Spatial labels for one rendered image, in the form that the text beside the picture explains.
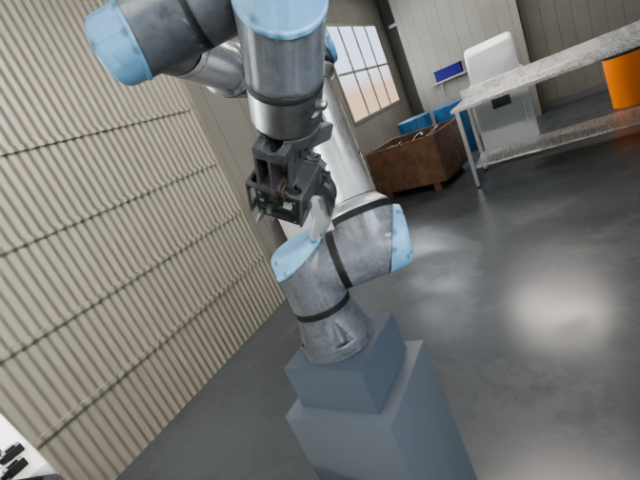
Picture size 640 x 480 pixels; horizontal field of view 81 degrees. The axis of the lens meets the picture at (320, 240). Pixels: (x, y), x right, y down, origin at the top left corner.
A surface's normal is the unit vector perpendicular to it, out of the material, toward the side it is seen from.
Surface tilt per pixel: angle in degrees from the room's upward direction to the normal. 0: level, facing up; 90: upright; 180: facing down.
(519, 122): 90
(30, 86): 90
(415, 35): 90
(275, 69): 121
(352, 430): 90
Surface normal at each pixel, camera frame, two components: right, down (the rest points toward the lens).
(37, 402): 0.80, -0.18
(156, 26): 0.10, 0.52
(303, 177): 0.02, -0.57
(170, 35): 0.21, 0.75
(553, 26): -0.46, 0.44
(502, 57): -0.49, 0.12
